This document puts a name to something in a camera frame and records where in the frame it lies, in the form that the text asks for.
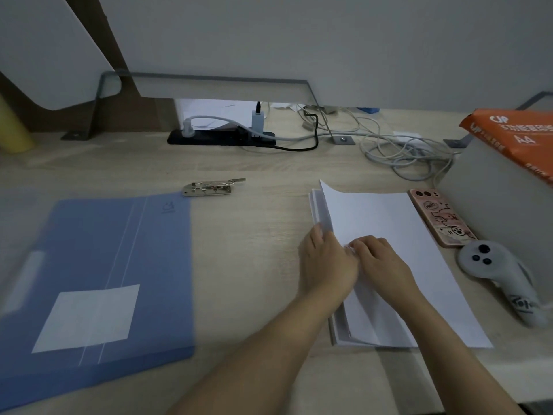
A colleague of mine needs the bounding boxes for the orange paper package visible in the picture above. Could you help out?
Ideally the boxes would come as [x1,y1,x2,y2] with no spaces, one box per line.
[459,108,553,184]

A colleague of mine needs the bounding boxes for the blue folder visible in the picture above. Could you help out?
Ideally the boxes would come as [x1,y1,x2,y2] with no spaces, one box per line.
[0,192,196,413]

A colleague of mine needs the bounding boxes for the person's right forearm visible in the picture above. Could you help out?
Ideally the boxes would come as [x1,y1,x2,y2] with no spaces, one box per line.
[399,293,526,415]

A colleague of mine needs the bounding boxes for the transparent folder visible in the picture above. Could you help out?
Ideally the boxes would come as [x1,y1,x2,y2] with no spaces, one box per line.
[0,176,247,385]

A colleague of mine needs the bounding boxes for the white charger adapter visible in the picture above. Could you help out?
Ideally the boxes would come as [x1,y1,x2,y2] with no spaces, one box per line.
[251,101,265,137]

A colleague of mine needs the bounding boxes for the grey box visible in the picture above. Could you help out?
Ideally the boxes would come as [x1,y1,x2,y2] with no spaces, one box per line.
[436,138,553,299]

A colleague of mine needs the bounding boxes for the person's left forearm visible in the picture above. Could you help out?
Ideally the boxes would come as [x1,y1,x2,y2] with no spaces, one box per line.
[168,293,342,415]

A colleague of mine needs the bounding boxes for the large white board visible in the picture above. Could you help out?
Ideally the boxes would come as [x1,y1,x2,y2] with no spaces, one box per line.
[96,0,553,113]

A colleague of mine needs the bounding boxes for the brown cardboard board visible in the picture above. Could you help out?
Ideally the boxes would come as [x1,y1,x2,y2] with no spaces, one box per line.
[0,0,180,134]

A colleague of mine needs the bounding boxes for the white paper sheets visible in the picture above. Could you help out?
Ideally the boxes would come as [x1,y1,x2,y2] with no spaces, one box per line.
[319,180,495,349]

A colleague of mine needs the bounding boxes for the person's right hand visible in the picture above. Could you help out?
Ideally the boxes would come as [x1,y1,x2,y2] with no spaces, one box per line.
[347,235,426,312]

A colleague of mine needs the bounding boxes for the metal clip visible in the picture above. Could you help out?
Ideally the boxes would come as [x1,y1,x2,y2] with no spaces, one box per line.
[181,176,247,198]

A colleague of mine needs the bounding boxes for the white rounded board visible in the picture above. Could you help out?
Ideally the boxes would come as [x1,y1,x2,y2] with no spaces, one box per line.
[0,0,123,111]

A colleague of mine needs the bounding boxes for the person's left hand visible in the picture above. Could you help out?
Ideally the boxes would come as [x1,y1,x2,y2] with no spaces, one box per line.
[298,223,359,307]

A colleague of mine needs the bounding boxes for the phone with pink case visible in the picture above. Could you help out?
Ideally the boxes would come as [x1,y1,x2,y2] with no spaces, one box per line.
[408,188,478,248]

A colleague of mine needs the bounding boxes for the tangle of white cables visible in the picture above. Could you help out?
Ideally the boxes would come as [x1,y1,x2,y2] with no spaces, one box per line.
[266,103,457,182]

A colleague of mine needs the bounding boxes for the loose white papers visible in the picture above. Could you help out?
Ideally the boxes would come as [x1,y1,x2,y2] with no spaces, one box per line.
[175,99,299,130]

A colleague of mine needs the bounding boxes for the yellow bottle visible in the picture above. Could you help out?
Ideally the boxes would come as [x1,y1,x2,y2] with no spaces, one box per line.
[0,95,36,153]

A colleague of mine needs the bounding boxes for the grey controller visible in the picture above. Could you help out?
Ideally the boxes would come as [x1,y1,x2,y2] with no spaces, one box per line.
[457,240,548,328]

